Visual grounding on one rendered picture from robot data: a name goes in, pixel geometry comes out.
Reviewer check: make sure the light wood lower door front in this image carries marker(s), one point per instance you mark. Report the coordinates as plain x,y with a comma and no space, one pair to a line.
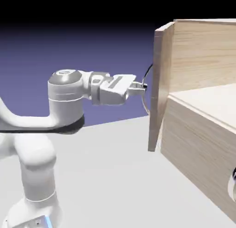
193,148

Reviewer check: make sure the light wood cabinet door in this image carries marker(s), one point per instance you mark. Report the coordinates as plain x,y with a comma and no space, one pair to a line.
160,84

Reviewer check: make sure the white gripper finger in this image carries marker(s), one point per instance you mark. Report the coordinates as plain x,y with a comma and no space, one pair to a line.
138,84
135,91

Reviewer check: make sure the light wood cabinet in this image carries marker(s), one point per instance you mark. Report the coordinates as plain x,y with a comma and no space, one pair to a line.
202,56

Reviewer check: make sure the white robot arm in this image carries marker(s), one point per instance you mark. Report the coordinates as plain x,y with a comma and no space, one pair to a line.
64,95

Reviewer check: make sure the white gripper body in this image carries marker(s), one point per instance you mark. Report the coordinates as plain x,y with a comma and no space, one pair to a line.
115,97

